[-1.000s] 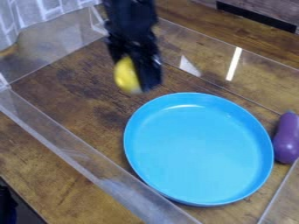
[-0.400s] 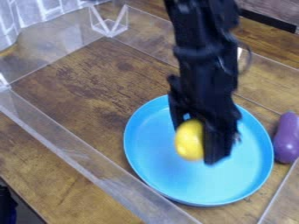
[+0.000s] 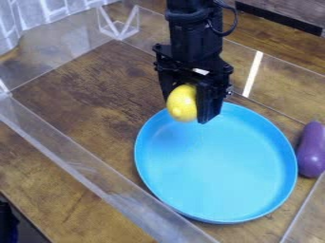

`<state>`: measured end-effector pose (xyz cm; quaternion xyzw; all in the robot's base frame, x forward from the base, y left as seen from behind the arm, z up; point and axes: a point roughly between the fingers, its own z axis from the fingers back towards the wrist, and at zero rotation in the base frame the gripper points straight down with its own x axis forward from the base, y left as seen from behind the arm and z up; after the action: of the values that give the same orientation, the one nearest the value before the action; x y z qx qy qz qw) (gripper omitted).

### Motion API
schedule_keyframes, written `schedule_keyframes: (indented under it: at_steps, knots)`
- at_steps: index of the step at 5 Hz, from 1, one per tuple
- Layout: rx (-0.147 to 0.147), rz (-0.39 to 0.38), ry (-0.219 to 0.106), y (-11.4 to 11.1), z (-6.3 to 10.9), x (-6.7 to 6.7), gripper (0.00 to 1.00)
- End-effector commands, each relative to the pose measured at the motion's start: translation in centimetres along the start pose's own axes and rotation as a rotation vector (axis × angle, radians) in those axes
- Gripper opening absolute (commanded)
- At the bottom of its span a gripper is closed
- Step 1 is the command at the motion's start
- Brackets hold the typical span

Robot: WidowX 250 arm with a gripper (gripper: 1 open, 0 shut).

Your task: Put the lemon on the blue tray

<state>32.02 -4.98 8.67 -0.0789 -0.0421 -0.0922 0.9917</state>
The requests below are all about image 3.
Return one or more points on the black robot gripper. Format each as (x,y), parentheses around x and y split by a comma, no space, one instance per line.
(190,58)

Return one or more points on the yellow lemon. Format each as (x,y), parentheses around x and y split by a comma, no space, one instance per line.
(180,103)

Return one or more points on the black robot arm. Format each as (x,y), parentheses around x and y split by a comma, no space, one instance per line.
(228,15)

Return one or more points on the blue round tray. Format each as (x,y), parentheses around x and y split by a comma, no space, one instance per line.
(223,172)

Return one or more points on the black baseboard strip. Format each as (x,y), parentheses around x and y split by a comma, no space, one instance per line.
(299,14)

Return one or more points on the purple toy eggplant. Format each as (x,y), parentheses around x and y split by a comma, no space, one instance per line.
(310,151)

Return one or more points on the dark object at table edge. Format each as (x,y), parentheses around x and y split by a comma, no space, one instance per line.
(8,224)

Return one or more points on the clear acrylic enclosure wall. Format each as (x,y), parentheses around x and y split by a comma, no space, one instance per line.
(76,93)

